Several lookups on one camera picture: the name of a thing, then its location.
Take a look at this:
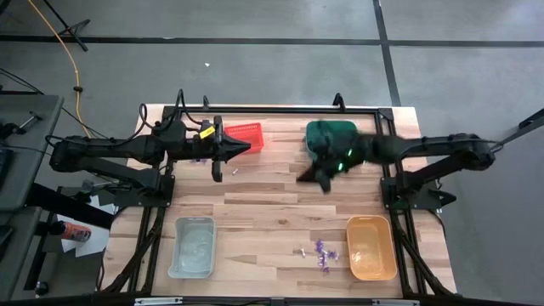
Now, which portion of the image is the green plastic bin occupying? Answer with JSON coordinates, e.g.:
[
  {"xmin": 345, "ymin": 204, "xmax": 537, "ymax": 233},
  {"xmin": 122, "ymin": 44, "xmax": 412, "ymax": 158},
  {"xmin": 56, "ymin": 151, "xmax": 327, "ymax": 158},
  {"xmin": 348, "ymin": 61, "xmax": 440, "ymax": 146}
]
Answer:
[{"xmin": 304, "ymin": 120, "xmax": 360, "ymax": 161}]

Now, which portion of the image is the yellow floor cable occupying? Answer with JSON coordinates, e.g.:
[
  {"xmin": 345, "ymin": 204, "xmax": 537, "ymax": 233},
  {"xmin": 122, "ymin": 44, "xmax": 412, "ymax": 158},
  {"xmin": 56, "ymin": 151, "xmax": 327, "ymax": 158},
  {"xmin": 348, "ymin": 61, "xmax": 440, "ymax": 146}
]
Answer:
[{"xmin": 25, "ymin": 0, "xmax": 104, "ymax": 165}]

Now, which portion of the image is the orange spray can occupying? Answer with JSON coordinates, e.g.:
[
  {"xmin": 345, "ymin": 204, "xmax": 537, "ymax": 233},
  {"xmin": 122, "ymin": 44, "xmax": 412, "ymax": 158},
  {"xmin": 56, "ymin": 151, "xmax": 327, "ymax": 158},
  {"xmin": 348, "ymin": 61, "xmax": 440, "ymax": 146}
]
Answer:
[{"xmin": 49, "ymin": 220, "xmax": 93, "ymax": 243}]

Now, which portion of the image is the red plastic mesh basket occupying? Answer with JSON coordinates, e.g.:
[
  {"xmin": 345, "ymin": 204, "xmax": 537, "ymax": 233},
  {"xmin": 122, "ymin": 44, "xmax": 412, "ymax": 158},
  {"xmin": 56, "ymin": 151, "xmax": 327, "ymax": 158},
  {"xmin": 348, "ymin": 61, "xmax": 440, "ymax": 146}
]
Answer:
[{"xmin": 224, "ymin": 122, "xmax": 265, "ymax": 155}]

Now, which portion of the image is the left wrist camera yellow sticker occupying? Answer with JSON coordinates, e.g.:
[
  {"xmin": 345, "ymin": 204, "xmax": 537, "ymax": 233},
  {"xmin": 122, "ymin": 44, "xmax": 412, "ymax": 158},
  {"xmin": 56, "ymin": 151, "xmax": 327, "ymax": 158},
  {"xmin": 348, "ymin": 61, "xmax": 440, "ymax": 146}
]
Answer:
[{"xmin": 193, "ymin": 120, "xmax": 218, "ymax": 144}]

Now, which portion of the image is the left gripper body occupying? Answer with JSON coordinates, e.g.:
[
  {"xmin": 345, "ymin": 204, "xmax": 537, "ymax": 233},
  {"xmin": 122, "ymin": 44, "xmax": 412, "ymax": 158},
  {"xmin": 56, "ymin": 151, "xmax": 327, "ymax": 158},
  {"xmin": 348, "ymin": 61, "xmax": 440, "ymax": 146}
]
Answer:
[{"xmin": 186, "ymin": 115, "xmax": 225, "ymax": 184}]

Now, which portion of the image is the thin black floor cable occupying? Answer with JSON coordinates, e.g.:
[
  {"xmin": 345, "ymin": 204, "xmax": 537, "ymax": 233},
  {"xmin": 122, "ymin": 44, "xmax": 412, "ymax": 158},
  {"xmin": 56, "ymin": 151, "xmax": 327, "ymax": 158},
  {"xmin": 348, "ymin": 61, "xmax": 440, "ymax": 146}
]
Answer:
[{"xmin": 0, "ymin": 67, "xmax": 137, "ymax": 165}]

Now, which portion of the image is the clear plastic bin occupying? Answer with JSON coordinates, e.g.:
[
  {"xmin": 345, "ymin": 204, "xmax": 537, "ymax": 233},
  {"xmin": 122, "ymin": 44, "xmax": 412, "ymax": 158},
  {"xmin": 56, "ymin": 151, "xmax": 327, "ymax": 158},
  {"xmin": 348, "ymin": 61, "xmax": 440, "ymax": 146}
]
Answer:
[{"xmin": 168, "ymin": 216, "xmax": 217, "ymax": 281}]

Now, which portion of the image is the black diagonal beam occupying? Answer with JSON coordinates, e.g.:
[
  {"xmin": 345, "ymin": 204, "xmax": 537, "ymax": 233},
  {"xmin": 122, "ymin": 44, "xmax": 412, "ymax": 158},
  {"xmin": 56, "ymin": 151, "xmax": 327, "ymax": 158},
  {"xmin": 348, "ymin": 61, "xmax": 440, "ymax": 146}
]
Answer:
[{"xmin": 27, "ymin": 182, "xmax": 116, "ymax": 230}]

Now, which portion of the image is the orange plastic bin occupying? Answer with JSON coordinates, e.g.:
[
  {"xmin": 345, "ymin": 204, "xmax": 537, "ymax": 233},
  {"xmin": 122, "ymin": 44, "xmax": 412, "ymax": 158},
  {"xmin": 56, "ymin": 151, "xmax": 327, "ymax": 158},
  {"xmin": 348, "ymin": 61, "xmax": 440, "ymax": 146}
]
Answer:
[{"xmin": 345, "ymin": 214, "xmax": 399, "ymax": 282}]

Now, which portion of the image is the black metal handle tool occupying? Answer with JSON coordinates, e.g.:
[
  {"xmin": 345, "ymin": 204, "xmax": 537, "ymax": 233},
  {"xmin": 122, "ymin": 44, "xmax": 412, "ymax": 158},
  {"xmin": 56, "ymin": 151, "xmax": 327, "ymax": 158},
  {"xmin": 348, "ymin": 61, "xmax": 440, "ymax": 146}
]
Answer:
[{"xmin": 0, "ymin": 110, "xmax": 43, "ymax": 139}]

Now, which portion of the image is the white paper sheet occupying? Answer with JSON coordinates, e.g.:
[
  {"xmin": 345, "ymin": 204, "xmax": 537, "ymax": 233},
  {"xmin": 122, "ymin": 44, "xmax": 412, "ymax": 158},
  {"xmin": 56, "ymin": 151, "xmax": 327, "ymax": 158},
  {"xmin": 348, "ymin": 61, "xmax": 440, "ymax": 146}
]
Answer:
[{"xmin": 57, "ymin": 193, "xmax": 118, "ymax": 258}]

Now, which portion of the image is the silver metal bracket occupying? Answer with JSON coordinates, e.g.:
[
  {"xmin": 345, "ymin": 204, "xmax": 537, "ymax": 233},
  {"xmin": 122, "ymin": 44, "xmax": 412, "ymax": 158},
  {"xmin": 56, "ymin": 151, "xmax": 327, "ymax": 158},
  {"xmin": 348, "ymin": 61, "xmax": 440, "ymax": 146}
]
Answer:
[
  {"xmin": 134, "ymin": 297, "xmax": 184, "ymax": 306},
  {"xmin": 372, "ymin": 299, "xmax": 420, "ymax": 306}
]

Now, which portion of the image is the grey side table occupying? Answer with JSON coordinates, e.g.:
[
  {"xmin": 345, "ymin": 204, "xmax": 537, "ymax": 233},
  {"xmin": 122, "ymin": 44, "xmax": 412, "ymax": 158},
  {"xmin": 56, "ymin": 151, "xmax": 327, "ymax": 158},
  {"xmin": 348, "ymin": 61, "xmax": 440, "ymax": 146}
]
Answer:
[{"xmin": 0, "ymin": 93, "xmax": 65, "ymax": 213}]

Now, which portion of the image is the black tripod stand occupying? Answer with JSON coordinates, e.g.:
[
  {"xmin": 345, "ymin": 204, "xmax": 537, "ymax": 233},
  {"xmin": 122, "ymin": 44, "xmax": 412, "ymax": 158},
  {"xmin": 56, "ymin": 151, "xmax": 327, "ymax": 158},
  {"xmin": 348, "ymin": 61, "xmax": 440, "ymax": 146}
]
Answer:
[{"xmin": 40, "ymin": 0, "xmax": 92, "ymax": 53}]

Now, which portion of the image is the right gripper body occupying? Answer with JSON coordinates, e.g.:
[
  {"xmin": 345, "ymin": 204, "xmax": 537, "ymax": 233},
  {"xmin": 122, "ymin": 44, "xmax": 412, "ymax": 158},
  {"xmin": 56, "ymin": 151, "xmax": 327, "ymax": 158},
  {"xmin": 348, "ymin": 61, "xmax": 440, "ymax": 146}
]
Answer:
[{"xmin": 313, "ymin": 134, "xmax": 371, "ymax": 193}]

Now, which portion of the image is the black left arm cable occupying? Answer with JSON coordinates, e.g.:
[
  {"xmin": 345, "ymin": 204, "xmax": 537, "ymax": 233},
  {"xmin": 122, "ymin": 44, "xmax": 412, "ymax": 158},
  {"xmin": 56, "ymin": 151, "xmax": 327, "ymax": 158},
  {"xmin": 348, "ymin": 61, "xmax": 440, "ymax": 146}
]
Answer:
[{"xmin": 138, "ymin": 88, "xmax": 201, "ymax": 133}]

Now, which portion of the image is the black slanted bar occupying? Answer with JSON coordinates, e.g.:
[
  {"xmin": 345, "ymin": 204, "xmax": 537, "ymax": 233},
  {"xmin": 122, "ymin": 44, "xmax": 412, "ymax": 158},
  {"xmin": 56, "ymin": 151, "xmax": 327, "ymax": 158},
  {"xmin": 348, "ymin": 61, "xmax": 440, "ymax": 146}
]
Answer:
[{"xmin": 467, "ymin": 108, "xmax": 544, "ymax": 163}]

